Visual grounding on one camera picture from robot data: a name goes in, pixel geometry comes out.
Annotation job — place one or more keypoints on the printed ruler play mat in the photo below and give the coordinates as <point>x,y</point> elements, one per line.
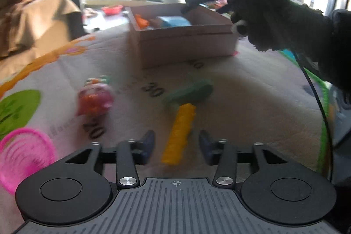
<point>258,96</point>

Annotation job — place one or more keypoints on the blue paper packet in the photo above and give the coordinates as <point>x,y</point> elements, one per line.
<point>172,21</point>

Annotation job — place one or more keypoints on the pink plastic basket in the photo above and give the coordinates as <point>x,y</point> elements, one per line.
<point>24,151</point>

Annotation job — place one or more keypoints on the beige sofa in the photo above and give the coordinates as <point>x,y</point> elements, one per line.
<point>40,27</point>

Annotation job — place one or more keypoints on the pink cardboard box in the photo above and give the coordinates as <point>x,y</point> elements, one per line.
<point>209,34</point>

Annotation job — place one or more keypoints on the yellow green toy hammer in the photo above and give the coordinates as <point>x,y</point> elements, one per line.
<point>185,99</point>

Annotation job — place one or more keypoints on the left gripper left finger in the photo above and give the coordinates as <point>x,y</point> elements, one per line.
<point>128,155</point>

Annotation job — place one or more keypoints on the pink round toy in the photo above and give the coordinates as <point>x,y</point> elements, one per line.
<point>96,97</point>

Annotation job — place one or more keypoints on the red plastic basin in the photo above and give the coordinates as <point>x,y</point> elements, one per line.
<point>112,10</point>

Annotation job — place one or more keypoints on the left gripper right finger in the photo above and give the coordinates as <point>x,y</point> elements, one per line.
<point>221,154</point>

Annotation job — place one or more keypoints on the orange toy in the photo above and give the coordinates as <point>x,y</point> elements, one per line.
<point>141,22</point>

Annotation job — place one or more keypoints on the black gloved right hand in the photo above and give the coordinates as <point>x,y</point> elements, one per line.
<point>281,24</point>

